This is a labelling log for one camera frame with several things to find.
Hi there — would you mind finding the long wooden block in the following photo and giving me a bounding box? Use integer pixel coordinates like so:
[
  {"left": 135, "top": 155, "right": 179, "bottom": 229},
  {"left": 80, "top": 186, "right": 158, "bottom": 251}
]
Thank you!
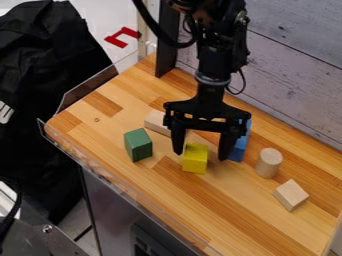
[{"left": 142, "top": 109, "right": 174, "bottom": 138}]

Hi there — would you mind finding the black bag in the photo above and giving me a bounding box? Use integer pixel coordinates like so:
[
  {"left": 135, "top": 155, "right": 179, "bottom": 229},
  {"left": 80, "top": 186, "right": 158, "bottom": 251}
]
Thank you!
[{"left": 0, "top": 0, "right": 115, "bottom": 225}]

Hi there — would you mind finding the green block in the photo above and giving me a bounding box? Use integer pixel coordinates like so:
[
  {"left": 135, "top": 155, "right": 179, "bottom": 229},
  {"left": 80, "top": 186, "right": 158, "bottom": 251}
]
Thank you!
[{"left": 122, "top": 127, "right": 154, "bottom": 163}]

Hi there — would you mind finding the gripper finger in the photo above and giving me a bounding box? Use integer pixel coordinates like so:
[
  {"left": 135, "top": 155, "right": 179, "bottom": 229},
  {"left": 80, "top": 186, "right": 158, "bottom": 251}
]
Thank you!
[
  {"left": 169, "top": 123, "right": 189, "bottom": 157},
  {"left": 216, "top": 130, "right": 240, "bottom": 162}
]

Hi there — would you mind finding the blue block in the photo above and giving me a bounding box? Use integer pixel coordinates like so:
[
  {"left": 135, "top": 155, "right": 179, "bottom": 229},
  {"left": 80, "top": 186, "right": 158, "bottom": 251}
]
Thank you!
[{"left": 228, "top": 118, "right": 253, "bottom": 163}]

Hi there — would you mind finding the wooden cylinder block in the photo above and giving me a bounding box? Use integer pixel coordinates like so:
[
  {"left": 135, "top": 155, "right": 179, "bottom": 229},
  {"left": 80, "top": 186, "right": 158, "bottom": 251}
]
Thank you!
[{"left": 253, "top": 147, "right": 285, "bottom": 179}]

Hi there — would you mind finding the dark wooden post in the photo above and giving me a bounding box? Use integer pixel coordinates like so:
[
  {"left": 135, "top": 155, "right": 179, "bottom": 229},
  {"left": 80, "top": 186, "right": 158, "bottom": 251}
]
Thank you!
[{"left": 153, "top": 0, "right": 182, "bottom": 79}]

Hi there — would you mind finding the wooden cube block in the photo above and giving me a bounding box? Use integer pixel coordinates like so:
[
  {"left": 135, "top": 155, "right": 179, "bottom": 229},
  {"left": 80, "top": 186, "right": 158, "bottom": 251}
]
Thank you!
[{"left": 272, "top": 178, "right": 310, "bottom": 213}]

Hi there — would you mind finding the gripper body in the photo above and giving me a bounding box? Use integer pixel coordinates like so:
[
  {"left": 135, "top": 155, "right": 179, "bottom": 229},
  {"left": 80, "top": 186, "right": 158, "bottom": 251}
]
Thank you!
[{"left": 161, "top": 79, "right": 253, "bottom": 134}]

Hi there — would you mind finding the yellow block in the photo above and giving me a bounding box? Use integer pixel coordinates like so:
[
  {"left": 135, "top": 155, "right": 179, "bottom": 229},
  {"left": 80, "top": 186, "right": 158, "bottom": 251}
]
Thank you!
[{"left": 180, "top": 143, "right": 210, "bottom": 175}]

